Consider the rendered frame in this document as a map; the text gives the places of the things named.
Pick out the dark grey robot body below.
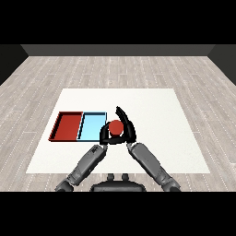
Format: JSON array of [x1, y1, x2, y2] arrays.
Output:
[[89, 173, 147, 193]]

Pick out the shallow light blue open box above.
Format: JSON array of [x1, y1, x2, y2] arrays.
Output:
[[76, 111, 109, 143]]

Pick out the shallow red open box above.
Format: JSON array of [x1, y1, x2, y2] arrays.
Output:
[[48, 111, 85, 143]]

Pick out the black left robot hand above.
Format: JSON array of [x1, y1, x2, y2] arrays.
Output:
[[99, 121, 128, 146]]

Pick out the small red can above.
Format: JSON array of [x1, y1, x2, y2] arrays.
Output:
[[109, 120, 124, 137]]

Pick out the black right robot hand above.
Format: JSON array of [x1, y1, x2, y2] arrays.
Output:
[[115, 105, 137, 144]]

